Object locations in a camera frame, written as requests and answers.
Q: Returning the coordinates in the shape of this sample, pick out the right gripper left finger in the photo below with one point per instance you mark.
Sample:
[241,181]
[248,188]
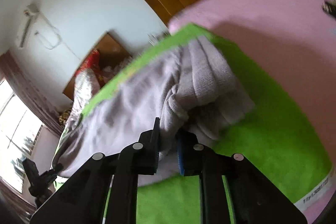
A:
[104,188]

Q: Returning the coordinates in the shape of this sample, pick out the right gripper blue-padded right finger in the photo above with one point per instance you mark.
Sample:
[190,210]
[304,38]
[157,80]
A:
[232,189]

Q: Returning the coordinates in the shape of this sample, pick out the lilac fleece pants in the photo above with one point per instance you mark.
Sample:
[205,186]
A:
[188,86]

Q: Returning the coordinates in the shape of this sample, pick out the barred window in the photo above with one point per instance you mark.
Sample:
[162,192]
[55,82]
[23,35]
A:
[20,129]

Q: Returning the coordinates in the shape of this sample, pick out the yellow brown patterned cloth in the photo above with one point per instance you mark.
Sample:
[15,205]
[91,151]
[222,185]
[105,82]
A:
[64,116]

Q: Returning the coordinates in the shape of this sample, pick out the pink satin quilt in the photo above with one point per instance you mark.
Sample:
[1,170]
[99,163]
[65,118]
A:
[86,86]

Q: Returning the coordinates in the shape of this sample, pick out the patterned brown curtain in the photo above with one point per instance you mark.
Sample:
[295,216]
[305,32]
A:
[29,94]

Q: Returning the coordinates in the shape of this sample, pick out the red embroidered pillow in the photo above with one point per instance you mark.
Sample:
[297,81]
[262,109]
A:
[90,63]

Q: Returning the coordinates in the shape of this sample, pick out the left wooden headboard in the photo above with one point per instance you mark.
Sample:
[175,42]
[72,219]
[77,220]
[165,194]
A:
[107,52]

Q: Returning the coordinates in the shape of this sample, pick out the white air conditioner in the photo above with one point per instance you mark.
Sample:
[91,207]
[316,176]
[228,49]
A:
[30,15]

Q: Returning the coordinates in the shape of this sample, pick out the pink bed sheet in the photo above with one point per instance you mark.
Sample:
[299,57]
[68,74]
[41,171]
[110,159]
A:
[293,40]

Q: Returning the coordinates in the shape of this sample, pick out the dark patterned item on bed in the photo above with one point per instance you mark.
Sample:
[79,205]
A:
[329,7]

